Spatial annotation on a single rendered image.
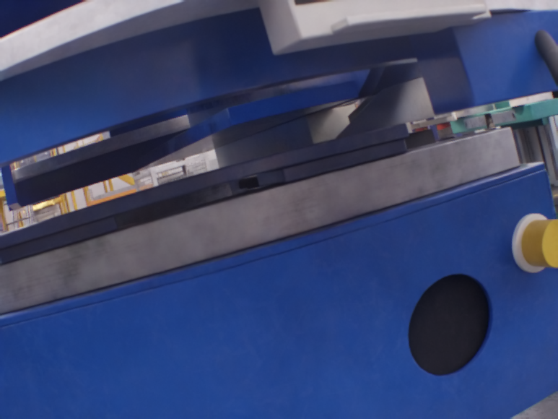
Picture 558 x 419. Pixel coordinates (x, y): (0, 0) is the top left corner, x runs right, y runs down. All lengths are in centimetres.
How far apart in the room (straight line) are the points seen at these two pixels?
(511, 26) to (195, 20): 36
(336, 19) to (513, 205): 56
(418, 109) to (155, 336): 63
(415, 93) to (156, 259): 57
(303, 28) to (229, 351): 47
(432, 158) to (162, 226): 38
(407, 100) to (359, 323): 49
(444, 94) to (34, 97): 44
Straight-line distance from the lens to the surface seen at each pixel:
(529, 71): 92
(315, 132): 198
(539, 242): 118
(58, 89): 86
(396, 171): 119
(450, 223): 118
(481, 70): 88
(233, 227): 111
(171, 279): 105
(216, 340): 107
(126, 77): 87
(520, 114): 281
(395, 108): 153
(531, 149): 321
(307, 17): 75
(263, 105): 142
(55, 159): 274
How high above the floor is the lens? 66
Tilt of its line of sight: 3 degrees down
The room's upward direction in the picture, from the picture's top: 15 degrees counter-clockwise
